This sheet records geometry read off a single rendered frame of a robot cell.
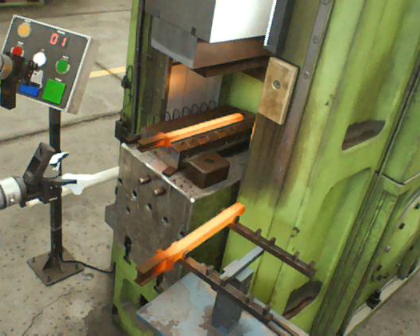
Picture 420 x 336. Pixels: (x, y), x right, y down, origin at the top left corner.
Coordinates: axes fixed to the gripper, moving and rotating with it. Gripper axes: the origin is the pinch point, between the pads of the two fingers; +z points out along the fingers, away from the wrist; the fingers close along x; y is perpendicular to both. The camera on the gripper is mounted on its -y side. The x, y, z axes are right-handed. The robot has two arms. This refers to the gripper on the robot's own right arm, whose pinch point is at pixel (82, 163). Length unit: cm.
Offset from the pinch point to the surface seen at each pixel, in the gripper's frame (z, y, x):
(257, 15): 49, -43, 13
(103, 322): 22, 99, -15
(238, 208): 26.9, 2.1, 37.7
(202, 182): 30.9, 5.7, 19.2
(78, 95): 22.0, 0.2, -39.6
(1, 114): 65, 100, -215
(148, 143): 22.6, -1.0, 1.3
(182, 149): 32.1, 0.8, 6.8
